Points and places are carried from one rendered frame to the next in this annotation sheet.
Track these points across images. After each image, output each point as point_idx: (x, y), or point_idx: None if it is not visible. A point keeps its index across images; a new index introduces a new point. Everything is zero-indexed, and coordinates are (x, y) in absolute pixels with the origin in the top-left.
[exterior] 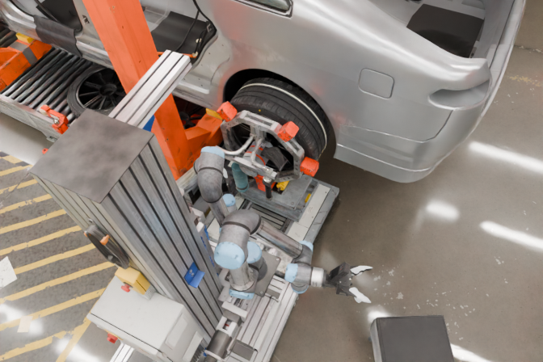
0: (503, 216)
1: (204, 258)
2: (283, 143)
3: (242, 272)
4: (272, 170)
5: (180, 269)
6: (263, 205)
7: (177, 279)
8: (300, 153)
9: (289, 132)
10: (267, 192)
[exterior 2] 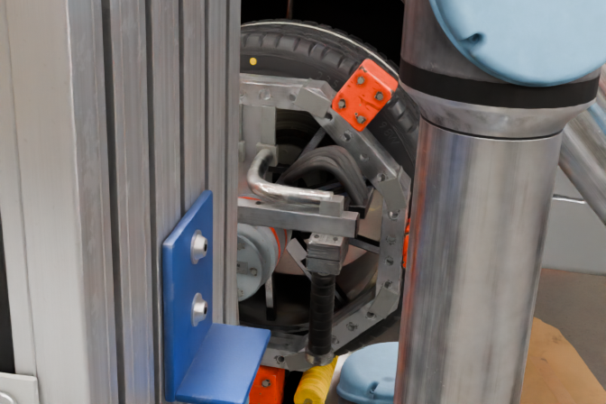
0: None
1: (227, 298)
2: (349, 142)
3: (534, 280)
4: (343, 203)
5: (162, 96)
6: None
7: (136, 180)
8: (406, 181)
9: (379, 78)
10: (319, 316)
